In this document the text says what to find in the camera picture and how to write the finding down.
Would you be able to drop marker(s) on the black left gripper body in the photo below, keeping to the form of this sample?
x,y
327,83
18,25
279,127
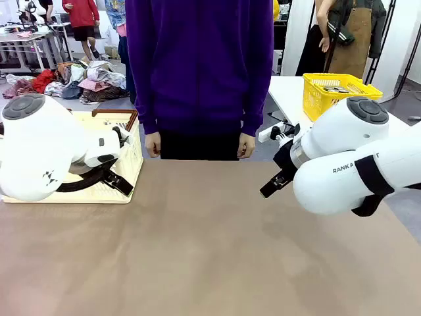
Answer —
x,y
105,169

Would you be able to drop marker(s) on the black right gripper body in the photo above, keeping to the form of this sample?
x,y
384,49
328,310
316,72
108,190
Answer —
x,y
285,158

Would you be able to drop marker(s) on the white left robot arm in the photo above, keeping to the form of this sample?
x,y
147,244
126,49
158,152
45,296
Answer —
x,y
33,148

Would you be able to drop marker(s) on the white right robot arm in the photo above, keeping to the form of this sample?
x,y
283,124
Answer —
x,y
345,131

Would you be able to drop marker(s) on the person's right forearm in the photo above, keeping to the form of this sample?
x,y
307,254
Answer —
x,y
146,115

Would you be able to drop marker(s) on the person's left forearm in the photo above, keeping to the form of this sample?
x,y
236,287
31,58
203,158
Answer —
x,y
253,115

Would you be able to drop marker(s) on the yellow plastic basket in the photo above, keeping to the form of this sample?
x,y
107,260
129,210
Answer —
x,y
312,98

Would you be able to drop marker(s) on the drink cans in yellow basket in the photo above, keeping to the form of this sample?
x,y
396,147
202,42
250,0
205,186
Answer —
x,y
335,89

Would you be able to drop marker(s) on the person's left hand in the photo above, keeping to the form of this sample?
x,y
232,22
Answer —
x,y
246,146

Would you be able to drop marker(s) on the person's right hand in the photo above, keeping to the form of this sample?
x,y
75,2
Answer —
x,y
153,145

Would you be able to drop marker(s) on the white side table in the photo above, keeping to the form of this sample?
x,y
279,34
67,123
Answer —
x,y
286,95

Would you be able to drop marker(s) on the pile of mixed clothes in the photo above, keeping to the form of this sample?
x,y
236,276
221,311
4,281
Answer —
x,y
98,79

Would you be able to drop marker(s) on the black hanging garment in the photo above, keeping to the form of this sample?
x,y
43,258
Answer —
x,y
310,56

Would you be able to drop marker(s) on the white partition panel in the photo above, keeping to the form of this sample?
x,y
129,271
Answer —
x,y
296,33

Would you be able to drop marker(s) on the black tripod stand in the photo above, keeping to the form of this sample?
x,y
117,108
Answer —
x,y
374,67

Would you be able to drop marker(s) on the person in purple hoodie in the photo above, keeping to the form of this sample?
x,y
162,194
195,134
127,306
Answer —
x,y
197,66

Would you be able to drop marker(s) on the mannequin with brown apron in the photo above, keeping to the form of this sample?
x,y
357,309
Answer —
x,y
355,39

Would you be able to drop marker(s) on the person in yellow jacket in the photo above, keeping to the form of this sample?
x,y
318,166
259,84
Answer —
x,y
275,11

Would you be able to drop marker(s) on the grey work table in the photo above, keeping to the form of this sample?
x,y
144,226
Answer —
x,y
29,37

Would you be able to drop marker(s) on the mannequin in floral shirt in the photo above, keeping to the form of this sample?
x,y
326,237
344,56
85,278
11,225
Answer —
x,y
115,13

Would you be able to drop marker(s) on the person in red shirt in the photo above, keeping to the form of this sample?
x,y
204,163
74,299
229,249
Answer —
x,y
80,13

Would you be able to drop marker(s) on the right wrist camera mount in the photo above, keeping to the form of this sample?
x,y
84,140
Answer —
x,y
279,134

